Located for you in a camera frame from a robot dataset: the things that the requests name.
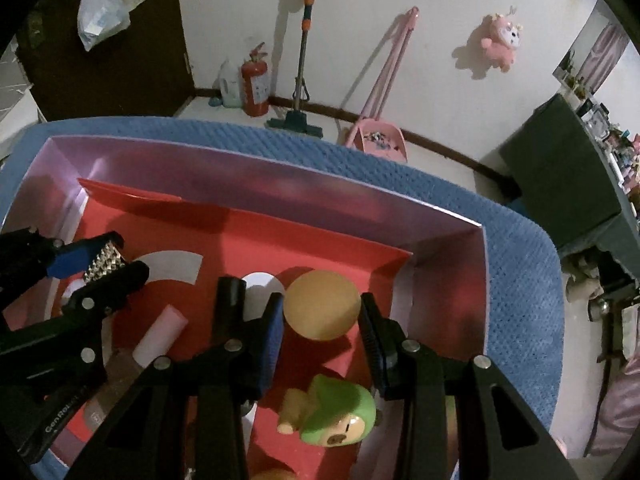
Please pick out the pale pink cylinder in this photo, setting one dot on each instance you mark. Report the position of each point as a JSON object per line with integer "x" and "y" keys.
{"x": 160, "y": 335}

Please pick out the pink dustpan with broom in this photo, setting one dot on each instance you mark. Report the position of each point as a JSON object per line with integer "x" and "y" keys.
{"x": 392, "y": 65}

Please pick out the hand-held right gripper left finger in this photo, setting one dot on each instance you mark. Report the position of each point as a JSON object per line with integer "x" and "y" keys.
{"x": 270, "y": 352}

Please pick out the tan round ball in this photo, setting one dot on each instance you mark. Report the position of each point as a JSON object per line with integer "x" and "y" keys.
{"x": 322, "y": 307}

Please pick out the red fire extinguisher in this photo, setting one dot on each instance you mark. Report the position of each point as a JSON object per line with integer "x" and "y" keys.
{"x": 255, "y": 87}

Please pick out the green hooded figurine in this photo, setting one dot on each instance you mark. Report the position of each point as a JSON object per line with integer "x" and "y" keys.
{"x": 340, "y": 405}

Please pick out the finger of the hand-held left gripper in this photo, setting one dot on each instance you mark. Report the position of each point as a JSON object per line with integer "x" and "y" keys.
{"x": 112, "y": 285}
{"x": 72, "y": 260}

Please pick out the silver studded hair clip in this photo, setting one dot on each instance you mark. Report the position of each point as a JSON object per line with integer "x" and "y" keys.
{"x": 102, "y": 262}

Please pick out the wall mirror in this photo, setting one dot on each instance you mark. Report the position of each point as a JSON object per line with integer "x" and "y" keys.
{"x": 595, "y": 55}

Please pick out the row of small table items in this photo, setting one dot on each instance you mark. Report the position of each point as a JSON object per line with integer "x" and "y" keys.
{"x": 615, "y": 145}

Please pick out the mop with orange grip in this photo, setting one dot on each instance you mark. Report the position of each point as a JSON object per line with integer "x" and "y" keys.
{"x": 302, "y": 60}

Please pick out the pink cardboard box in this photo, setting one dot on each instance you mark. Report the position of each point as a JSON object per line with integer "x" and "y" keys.
{"x": 300, "y": 195}

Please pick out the metal kettle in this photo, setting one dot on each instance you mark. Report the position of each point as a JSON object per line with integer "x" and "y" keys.
{"x": 600, "y": 306}

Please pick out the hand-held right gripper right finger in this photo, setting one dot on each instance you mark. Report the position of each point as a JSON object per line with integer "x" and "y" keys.
{"x": 374, "y": 355}

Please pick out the dark wooden door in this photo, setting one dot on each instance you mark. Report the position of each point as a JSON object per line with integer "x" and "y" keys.
{"x": 125, "y": 75}

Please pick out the white detergent bottle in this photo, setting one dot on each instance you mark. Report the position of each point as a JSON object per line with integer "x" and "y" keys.
{"x": 231, "y": 87}

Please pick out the pink cloth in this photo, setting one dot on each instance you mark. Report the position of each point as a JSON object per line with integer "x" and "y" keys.
{"x": 620, "y": 410}

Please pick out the table with dark cloth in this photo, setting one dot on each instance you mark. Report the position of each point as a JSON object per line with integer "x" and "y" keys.
{"x": 555, "y": 170}

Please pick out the orange rounded toy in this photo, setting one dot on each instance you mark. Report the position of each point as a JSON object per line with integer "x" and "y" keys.
{"x": 272, "y": 474}

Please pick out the pink plush toy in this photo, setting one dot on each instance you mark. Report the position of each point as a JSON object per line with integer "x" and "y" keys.
{"x": 502, "y": 40}

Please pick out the clear plastic bag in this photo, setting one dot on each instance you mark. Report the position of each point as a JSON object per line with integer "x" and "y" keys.
{"x": 102, "y": 15}

